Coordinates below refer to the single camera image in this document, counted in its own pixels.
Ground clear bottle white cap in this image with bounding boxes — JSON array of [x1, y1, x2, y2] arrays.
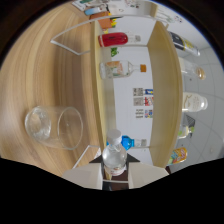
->
[[101, 128, 128, 177]]

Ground soda water can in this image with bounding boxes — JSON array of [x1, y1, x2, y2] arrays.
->
[[168, 30, 202, 57]]

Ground blue liquid bottle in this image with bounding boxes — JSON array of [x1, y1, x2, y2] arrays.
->
[[120, 134, 148, 150]]

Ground clear drinking glass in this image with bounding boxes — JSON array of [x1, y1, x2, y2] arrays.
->
[[24, 105, 84, 151]]

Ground clear bottle green cap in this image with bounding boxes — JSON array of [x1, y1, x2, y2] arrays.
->
[[177, 124, 196, 139]]

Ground large white bottle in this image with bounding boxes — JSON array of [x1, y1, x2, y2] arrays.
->
[[182, 92, 209, 113]]

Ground two-tier wooden shelf rack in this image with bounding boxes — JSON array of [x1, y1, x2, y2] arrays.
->
[[49, 0, 183, 169]]

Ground clear bottle orange cap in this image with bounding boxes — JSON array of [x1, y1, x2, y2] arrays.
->
[[99, 60, 148, 80]]

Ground large glass jar cork lid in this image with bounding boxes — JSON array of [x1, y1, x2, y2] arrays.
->
[[178, 56, 207, 81]]

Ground green potted plant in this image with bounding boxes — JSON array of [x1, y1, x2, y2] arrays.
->
[[110, 47, 120, 58]]

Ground red liquid bottle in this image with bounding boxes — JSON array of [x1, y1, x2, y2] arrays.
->
[[97, 31, 141, 48]]

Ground orange basket with fruit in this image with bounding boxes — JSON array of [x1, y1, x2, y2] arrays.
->
[[98, 15, 117, 30]]

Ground white bottle blue base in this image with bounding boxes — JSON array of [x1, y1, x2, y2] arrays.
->
[[84, 7, 108, 16]]

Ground wall posters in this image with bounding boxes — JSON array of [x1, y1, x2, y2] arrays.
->
[[133, 87, 154, 119]]

